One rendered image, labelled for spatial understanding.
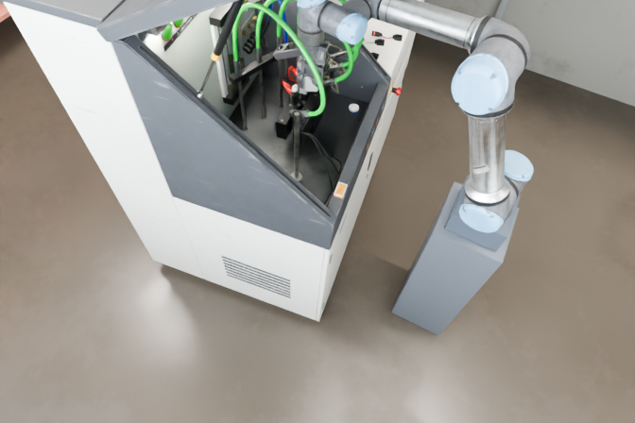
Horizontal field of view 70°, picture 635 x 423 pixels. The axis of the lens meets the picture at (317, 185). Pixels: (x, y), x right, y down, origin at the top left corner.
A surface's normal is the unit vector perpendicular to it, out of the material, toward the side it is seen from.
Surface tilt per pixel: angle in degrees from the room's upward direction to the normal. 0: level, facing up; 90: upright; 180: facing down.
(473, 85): 83
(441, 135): 0
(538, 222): 0
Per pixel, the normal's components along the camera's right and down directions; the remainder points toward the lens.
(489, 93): -0.66, 0.54
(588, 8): -0.46, 0.72
